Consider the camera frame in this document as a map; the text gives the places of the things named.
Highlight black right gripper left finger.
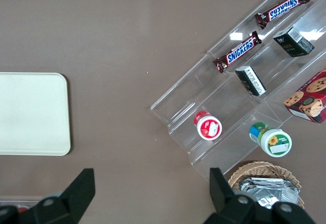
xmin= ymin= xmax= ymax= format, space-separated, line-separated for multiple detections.
xmin=17 ymin=168 xmax=96 ymax=224

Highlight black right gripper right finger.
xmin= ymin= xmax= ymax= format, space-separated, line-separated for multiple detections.
xmin=203 ymin=167 xmax=316 ymax=224

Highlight woven wicker basket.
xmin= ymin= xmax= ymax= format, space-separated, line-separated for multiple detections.
xmin=228 ymin=160 xmax=305 ymax=210

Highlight cream rectangular tray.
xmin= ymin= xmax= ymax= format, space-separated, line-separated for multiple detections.
xmin=0 ymin=72 xmax=71 ymax=156

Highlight clear container with red item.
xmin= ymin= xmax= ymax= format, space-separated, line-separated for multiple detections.
xmin=0 ymin=200 xmax=39 ymax=213

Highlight silver foil wrapped packet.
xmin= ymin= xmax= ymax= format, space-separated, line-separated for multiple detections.
xmin=238 ymin=177 xmax=300 ymax=210

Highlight red jar with white lid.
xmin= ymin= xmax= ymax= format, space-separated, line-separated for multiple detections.
xmin=193 ymin=110 xmax=223 ymax=141

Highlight green jar with sunflower lid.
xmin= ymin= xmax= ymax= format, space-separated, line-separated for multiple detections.
xmin=249 ymin=122 xmax=293 ymax=158

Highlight clear acrylic tiered shelf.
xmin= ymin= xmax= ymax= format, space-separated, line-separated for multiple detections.
xmin=149 ymin=0 xmax=326 ymax=183

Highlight dark green small box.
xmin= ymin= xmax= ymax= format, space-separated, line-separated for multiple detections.
xmin=272 ymin=26 xmax=315 ymax=58
xmin=234 ymin=65 xmax=267 ymax=97

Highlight red chocolate chip cookie box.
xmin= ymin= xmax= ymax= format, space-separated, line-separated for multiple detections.
xmin=283 ymin=67 xmax=326 ymax=125

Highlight Snickers chocolate bar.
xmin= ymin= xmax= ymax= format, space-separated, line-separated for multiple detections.
xmin=212 ymin=31 xmax=263 ymax=74
xmin=255 ymin=0 xmax=311 ymax=30

